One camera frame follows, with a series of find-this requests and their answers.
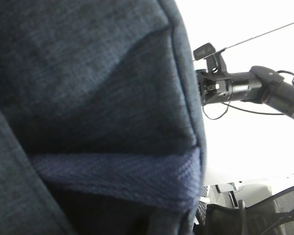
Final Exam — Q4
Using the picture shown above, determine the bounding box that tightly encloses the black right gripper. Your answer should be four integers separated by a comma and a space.
196, 69, 230, 106

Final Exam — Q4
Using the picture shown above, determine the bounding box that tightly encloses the navy blue lunch bag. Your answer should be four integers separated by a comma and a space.
0, 0, 206, 235

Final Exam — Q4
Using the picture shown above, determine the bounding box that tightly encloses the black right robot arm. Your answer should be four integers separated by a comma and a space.
196, 66, 294, 119

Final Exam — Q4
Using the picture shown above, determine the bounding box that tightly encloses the black office chair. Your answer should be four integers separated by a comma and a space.
193, 186, 294, 235

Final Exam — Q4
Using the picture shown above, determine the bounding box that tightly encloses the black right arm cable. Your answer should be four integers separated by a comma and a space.
202, 70, 294, 120

